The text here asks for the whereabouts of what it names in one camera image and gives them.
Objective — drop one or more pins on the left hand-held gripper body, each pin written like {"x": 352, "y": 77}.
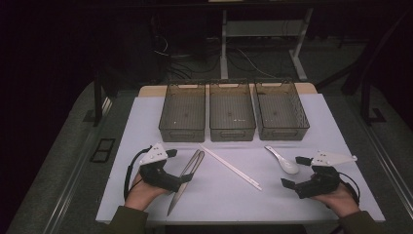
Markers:
{"x": 152, "y": 156}

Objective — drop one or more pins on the white ceramic spoon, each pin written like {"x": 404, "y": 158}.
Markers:
{"x": 290, "y": 167}

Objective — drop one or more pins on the white table mat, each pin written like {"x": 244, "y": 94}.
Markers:
{"x": 227, "y": 204}

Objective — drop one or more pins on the silver knife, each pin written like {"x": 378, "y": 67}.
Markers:
{"x": 175, "y": 201}

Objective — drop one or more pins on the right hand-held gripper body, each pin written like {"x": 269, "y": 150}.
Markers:
{"x": 324, "y": 183}

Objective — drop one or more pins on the white chopstick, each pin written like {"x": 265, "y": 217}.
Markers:
{"x": 226, "y": 165}
{"x": 234, "y": 168}

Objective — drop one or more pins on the person's right hand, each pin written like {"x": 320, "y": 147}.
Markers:
{"x": 342, "y": 201}

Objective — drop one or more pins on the clear grey plastic basket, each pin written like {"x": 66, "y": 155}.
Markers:
{"x": 279, "y": 112}
{"x": 183, "y": 113}
{"x": 232, "y": 112}

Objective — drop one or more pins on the person's left hand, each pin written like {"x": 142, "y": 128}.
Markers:
{"x": 141, "y": 195}

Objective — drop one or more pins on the white metal desk frame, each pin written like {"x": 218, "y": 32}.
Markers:
{"x": 224, "y": 48}

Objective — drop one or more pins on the black metal stand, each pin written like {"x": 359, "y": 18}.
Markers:
{"x": 365, "y": 104}

